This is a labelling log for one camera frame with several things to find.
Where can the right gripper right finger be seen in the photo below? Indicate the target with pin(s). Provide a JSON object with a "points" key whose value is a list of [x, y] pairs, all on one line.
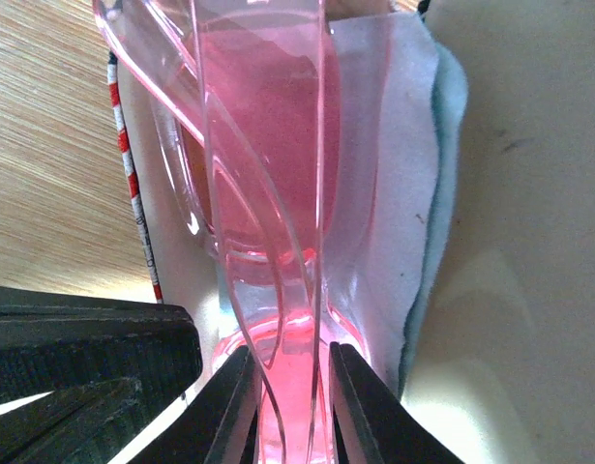
{"points": [[370, 424]]}

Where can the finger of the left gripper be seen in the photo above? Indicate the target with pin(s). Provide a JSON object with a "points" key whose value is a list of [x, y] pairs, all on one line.
{"points": [[93, 373]]}

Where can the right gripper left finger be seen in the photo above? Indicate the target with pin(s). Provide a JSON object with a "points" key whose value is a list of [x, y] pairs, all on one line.
{"points": [[220, 425]]}

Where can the flag print glasses case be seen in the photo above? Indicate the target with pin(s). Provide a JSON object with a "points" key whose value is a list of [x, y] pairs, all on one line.
{"points": [[504, 365]]}

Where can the red transparent sunglasses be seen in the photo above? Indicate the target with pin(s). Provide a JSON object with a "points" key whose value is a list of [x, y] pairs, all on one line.
{"points": [[250, 123]]}

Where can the light blue cleaning cloth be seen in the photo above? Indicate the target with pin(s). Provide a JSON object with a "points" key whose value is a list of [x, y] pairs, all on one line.
{"points": [[402, 101]]}

